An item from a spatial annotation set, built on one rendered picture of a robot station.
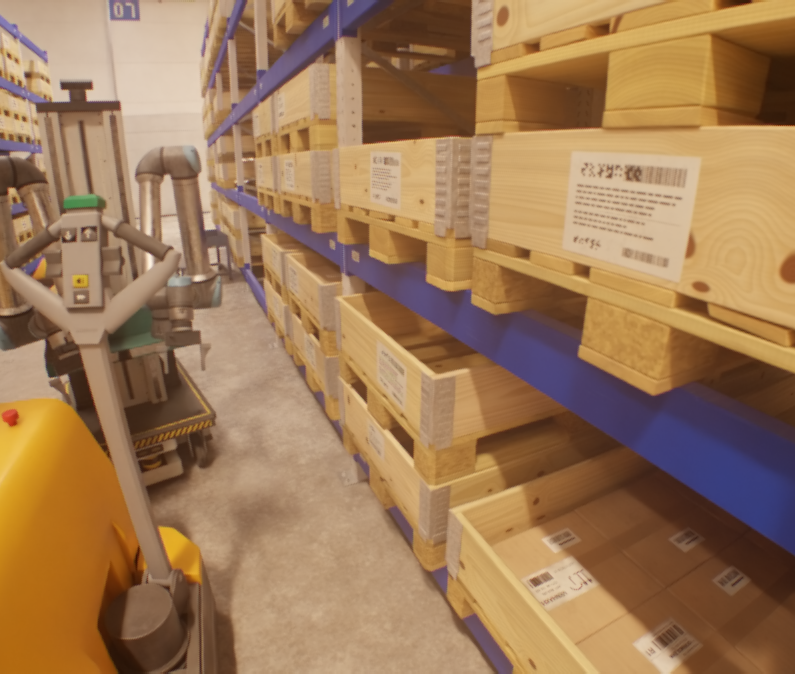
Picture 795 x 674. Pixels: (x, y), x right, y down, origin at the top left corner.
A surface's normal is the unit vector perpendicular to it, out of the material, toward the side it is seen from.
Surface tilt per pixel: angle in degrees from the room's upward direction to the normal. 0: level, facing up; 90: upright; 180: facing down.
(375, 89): 90
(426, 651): 0
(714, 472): 90
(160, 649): 90
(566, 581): 0
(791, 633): 0
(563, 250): 90
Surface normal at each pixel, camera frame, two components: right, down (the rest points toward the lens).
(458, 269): 0.43, 0.33
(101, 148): 0.61, 0.29
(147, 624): 0.00, -0.93
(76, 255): 0.06, 0.09
